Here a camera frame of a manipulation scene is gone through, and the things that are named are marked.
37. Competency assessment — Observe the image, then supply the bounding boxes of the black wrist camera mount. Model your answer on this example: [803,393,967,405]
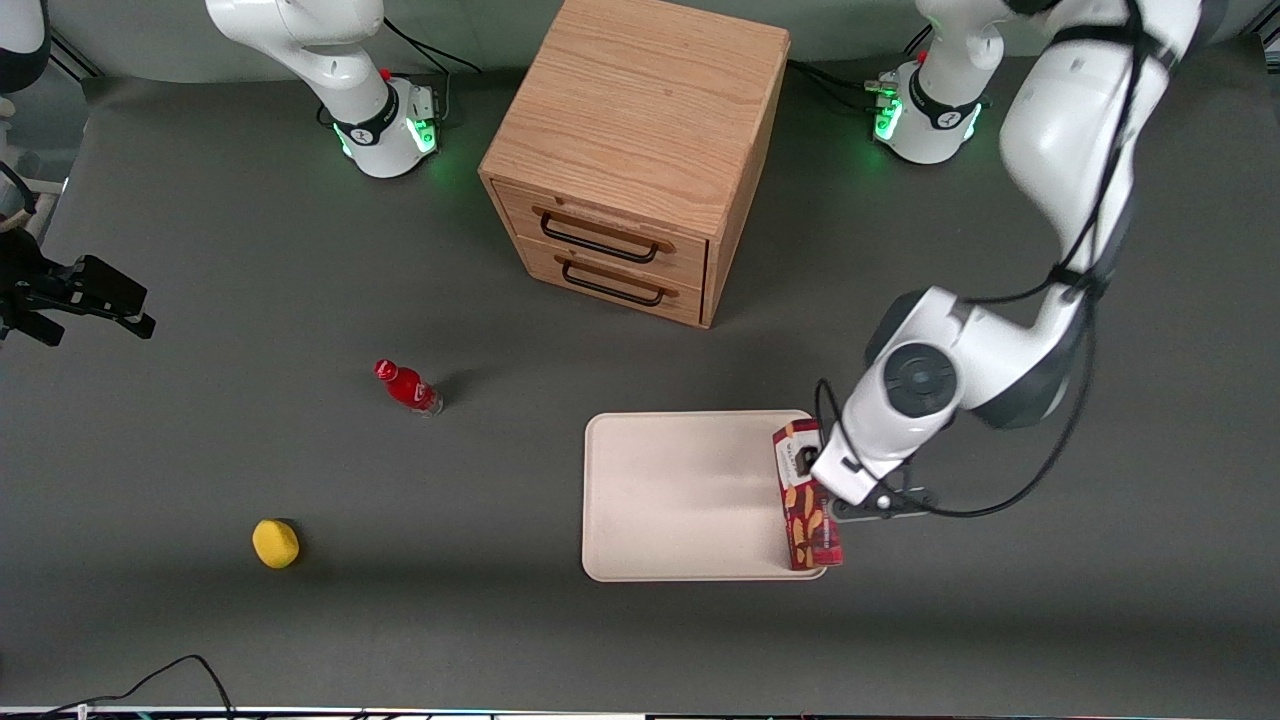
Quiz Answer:
[828,484,941,524]

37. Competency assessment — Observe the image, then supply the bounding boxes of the black cable at table edge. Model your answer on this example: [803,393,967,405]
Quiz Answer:
[38,654,237,720]

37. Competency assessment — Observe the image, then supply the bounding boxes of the yellow lemon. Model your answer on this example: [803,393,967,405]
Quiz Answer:
[252,518,301,570]

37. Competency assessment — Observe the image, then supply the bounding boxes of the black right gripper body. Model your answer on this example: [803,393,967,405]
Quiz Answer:
[0,228,79,347]

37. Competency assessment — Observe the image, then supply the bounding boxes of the black right arm base cable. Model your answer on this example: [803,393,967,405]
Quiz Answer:
[383,15,483,121]

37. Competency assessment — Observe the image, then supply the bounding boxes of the red cookie box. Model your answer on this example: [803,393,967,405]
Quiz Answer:
[772,420,844,571]

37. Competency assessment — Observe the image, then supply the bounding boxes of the wooden drawer, longer black handle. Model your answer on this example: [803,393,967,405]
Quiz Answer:
[493,182,710,291]

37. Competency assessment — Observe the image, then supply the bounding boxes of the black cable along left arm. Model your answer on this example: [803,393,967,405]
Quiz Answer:
[815,0,1151,519]

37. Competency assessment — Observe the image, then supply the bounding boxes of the cream plastic tray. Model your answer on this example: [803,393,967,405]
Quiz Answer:
[582,410,831,583]

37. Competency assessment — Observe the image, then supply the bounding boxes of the red plastic bottle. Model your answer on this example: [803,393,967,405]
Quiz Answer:
[374,359,444,418]

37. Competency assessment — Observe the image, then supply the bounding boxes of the wooden drawer cabinet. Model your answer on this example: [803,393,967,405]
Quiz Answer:
[478,0,791,329]

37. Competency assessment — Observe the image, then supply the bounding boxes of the black left arm base cables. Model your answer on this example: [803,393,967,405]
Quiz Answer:
[788,25,936,113]

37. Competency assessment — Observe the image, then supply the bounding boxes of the wooden drawer, shorter black handle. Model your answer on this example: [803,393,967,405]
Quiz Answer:
[518,238,705,328]

